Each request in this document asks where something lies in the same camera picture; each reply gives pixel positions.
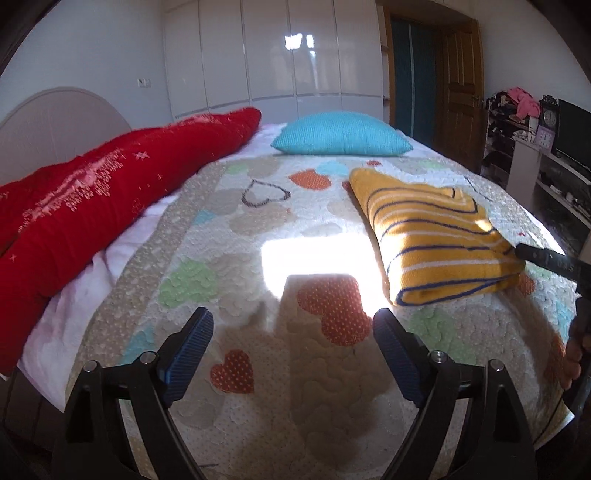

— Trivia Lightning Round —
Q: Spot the yellow striped knit sweater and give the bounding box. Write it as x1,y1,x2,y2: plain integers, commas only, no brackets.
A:
349,168,525,307

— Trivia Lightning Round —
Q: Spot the person's right hand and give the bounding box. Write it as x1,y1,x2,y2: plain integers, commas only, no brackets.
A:
559,318,586,390

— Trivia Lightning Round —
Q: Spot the white bed sheet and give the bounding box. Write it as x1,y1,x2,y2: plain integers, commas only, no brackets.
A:
18,124,444,411

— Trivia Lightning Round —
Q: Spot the white shelf unit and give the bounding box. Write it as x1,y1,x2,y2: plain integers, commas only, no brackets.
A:
481,90,590,257

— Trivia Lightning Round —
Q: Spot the purple alarm clock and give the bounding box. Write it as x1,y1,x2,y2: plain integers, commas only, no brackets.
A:
535,125,555,150

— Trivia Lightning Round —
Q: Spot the black television screen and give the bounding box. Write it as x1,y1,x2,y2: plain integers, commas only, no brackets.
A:
553,99,591,169

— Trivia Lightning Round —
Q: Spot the black ornate clock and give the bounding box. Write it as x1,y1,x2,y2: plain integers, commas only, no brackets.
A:
539,95,559,132

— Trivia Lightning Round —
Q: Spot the pink cloth on shelf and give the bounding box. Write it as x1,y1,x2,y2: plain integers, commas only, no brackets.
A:
507,87,541,120

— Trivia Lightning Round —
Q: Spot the brown wooden door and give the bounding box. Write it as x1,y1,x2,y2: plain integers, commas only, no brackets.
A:
435,19,486,173

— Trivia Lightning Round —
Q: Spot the long red pillow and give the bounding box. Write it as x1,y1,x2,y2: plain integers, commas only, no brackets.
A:
1,107,262,376

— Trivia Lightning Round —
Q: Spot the heart patterned quilted bedspread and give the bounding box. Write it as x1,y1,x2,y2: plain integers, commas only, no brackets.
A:
73,156,555,479

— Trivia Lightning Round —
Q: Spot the teal door curtain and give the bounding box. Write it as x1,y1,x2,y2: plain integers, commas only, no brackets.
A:
391,18,437,146

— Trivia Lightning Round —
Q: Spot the turquoise knit cushion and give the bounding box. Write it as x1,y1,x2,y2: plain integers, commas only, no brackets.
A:
271,111,413,157

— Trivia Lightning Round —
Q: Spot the white bed headboard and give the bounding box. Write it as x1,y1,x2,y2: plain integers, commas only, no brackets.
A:
0,87,131,184

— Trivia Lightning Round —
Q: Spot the white glossy wardrobe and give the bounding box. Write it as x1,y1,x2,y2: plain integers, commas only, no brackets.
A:
163,0,385,124

